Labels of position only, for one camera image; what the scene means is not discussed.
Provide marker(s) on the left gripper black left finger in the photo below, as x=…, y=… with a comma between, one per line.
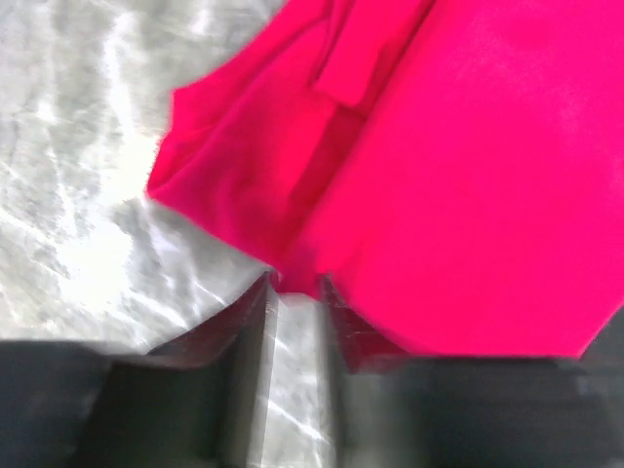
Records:
x=189, y=402

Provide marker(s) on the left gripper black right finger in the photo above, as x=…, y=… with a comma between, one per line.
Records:
x=390, y=409

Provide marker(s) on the pink-red t shirt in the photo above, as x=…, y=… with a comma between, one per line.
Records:
x=456, y=167

